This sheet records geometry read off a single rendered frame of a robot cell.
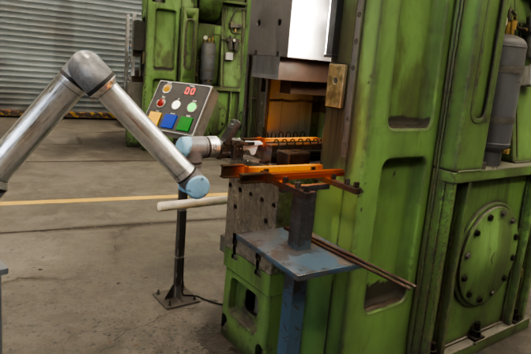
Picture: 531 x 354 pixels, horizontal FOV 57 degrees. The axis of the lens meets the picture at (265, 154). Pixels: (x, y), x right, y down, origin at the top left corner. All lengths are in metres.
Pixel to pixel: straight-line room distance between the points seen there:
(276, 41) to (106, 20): 8.05
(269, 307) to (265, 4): 1.30
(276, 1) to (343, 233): 0.99
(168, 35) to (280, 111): 4.72
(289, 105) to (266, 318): 1.02
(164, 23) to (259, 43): 4.88
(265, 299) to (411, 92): 1.06
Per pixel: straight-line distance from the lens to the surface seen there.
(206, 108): 2.47
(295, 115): 2.50
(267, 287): 2.16
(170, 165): 1.82
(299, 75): 2.16
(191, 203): 2.47
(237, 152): 2.08
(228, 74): 7.14
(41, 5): 9.93
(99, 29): 10.00
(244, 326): 2.38
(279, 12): 2.12
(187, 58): 6.92
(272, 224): 2.05
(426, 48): 2.19
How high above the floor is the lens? 1.33
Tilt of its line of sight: 10 degrees down
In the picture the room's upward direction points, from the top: 5 degrees clockwise
